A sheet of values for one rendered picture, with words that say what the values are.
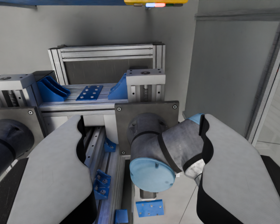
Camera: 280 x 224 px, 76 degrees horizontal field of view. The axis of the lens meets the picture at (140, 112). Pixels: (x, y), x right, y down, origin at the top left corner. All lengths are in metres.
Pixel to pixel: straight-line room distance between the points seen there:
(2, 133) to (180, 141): 0.56
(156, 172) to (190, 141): 0.11
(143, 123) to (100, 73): 0.94
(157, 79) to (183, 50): 1.05
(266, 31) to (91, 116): 0.72
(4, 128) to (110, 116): 0.36
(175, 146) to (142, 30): 1.26
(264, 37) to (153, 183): 0.64
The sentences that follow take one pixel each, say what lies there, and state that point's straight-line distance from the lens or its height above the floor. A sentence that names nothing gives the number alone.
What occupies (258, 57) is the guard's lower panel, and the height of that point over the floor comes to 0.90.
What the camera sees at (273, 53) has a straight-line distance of 0.77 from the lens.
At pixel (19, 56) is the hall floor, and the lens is 1.90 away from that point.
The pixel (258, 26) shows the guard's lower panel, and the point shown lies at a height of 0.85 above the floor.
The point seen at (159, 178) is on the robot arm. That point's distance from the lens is 0.48.
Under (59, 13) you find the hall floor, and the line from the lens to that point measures 1.70.
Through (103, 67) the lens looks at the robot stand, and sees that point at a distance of 1.44.
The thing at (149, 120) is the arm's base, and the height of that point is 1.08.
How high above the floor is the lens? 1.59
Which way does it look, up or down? 63 degrees down
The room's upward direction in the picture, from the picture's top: 178 degrees clockwise
